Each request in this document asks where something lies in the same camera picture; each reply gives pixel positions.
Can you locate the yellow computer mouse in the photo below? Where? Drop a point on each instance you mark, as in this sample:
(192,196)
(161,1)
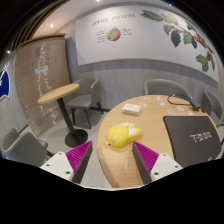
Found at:
(120,135)

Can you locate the small white sticker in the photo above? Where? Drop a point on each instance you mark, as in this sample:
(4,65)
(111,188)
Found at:
(160,98)
(181,108)
(143,104)
(171,111)
(190,112)
(161,103)
(147,98)

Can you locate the black mouse pad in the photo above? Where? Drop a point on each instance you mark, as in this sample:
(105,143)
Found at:
(190,143)

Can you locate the bubble-wrapped brown panel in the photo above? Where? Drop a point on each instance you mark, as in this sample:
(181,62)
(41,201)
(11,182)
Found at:
(40,93)

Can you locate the grey upholstered chair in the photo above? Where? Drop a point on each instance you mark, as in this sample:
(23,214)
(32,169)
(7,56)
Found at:
(85,93)
(211,105)
(23,148)
(166,88)

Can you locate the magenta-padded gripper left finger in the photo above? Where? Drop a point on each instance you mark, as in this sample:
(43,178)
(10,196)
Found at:
(56,163)

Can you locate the small white box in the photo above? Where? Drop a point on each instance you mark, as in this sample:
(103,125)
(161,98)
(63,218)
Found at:
(131,108)

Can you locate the blue wall logo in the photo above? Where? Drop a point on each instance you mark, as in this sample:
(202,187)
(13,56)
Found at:
(4,83)

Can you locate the round wooden side table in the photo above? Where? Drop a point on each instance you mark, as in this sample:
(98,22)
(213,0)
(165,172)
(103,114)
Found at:
(58,92)

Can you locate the botanical wall print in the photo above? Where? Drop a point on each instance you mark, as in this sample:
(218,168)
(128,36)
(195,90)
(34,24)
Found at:
(140,40)

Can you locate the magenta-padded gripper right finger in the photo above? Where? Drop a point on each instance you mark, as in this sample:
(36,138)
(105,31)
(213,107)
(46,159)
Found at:
(163,165)

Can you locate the ceiling spotlights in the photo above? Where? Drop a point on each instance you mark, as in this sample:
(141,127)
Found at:
(51,25)

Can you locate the black power adapter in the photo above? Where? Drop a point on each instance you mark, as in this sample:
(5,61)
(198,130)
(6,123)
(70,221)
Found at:
(196,104)

